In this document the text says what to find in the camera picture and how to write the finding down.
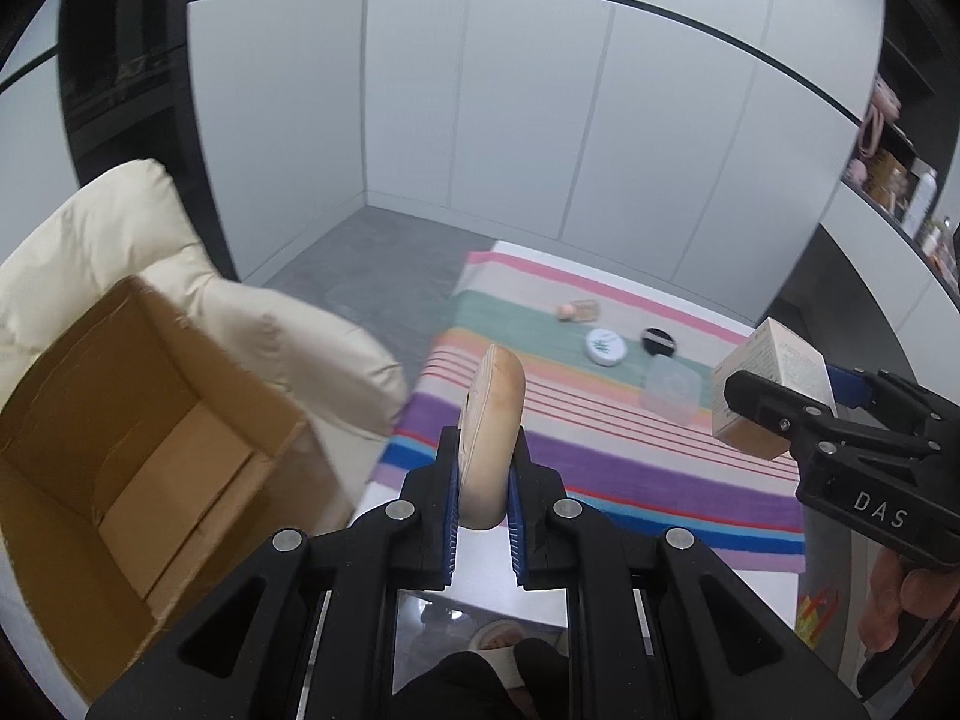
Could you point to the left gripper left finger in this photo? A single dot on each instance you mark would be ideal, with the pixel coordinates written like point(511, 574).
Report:
point(409, 542)

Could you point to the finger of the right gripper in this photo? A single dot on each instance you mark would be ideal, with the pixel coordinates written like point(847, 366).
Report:
point(760, 415)
point(897, 403)

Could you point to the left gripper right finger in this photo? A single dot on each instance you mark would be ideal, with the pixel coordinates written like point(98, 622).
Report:
point(556, 539)

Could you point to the beige round powder puff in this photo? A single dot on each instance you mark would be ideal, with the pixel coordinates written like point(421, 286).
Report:
point(488, 427)

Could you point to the translucent square plastic box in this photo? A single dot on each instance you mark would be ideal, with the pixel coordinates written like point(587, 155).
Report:
point(671, 391)

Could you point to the black round compact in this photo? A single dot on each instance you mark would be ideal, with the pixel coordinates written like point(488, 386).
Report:
point(657, 342)

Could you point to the white round cream jar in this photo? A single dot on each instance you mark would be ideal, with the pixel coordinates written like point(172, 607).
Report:
point(605, 348)

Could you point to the clear glass foundation bottle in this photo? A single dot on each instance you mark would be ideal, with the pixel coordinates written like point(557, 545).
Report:
point(583, 311)

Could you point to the person's right hand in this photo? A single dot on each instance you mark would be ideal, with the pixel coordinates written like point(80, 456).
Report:
point(894, 589)

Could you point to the person's slippered foot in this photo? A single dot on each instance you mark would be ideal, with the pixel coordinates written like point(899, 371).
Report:
point(499, 648)

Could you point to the cream padded armchair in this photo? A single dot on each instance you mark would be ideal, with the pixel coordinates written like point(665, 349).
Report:
point(130, 222)

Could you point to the black trousers leg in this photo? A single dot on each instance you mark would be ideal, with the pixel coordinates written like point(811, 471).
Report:
point(464, 685)

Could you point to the colourful striped blanket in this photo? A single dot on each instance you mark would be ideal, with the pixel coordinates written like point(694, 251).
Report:
point(587, 421)

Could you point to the brown box on shelf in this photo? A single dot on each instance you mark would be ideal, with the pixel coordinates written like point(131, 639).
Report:
point(886, 181)

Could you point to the brown cardboard box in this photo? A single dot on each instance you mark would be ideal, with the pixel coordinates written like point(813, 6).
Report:
point(140, 466)

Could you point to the pink bag on shelf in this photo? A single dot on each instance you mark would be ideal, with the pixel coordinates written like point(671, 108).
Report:
point(884, 108)

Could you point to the black tall shelf unit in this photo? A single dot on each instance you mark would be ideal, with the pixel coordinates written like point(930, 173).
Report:
point(126, 95)

